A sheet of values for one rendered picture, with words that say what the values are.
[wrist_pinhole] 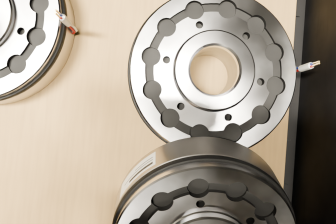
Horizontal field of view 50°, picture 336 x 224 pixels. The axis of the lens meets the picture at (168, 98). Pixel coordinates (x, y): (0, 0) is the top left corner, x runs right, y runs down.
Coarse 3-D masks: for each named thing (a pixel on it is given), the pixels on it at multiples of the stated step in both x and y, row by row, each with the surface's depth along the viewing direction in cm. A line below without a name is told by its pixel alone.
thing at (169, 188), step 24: (192, 168) 18; (216, 168) 18; (240, 168) 18; (144, 192) 18; (168, 192) 19; (192, 192) 19; (216, 192) 18; (240, 192) 19; (264, 192) 18; (120, 216) 19; (144, 216) 19; (168, 216) 19; (240, 216) 19; (264, 216) 19; (288, 216) 19
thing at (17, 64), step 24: (24, 0) 21; (48, 0) 21; (24, 24) 21; (48, 24) 21; (0, 48) 21; (24, 48) 21; (48, 48) 21; (0, 72) 21; (24, 72) 21; (0, 96) 21
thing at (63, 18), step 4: (60, 16) 20; (64, 16) 20; (60, 20) 20; (64, 20) 20; (68, 20) 21; (64, 24) 21; (68, 24) 21; (72, 24) 22; (72, 28) 23; (76, 28) 23; (72, 32) 24
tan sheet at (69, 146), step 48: (96, 0) 25; (144, 0) 25; (288, 0) 25; (96, 48) 25; (48, 96) 24; (96, 96) 24; (0, 144) 24; (48, 144) 24; (96, 144) 24; (144, 144) 24; (0, 192) 24; (48, 192) 24; (96, 192) 24
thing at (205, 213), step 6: (204, 210) 19; (210, 210) 19; (186, 216) 19; (192, 216) 18; (198, 216) 18; (204, 216) 18; (210, 216) 18; (216, 216) 18; (222, 216) 18; (228, 216) 19; (174, 222) 19; (180, 222) 19; (186, 222) 18; (192, 222) 18; (198, 222) 18; (204, 222) 18; (210, 222) 18; (216, 222) 18; (222, 222) 18; (228, 222) 18; (234, 222) 19; (240, 222) 19
